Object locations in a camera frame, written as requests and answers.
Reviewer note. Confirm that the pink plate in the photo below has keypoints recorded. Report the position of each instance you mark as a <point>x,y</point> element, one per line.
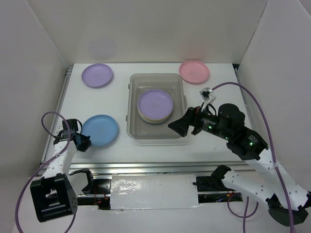
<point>194,72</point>

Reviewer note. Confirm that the cream plate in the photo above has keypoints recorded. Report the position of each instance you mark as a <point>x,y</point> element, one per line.
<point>142,115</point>

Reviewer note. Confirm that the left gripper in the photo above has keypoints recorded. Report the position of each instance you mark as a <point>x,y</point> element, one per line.
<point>87,143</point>

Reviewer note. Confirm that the aluminium frame rail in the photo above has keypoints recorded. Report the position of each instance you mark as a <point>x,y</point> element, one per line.
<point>156,168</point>

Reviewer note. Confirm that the blue plate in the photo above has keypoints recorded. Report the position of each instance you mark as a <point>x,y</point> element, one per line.
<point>102,129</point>

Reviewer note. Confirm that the orange plate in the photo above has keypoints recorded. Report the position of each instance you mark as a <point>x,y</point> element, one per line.
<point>155,121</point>

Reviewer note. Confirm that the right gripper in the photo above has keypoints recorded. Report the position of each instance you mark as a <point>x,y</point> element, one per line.
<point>181,125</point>

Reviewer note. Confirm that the white watermelon pattern plate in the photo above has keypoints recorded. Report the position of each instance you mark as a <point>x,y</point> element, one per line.
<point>156,123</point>

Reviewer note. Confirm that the purple plate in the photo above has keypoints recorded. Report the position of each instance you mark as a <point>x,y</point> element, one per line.
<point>155,104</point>
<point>97,75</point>

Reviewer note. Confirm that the clear grey plastic bin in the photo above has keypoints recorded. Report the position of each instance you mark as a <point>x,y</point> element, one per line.
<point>139,83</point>

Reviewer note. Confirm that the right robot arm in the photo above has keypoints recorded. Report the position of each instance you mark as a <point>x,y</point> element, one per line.
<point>281,194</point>

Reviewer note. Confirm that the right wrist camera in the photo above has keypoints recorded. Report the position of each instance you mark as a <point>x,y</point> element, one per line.
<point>208,97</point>

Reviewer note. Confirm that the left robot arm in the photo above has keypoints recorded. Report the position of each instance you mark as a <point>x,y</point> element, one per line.
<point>53,195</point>

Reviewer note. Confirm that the white foil-taped panel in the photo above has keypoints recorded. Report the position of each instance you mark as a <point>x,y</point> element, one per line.
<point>153,192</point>

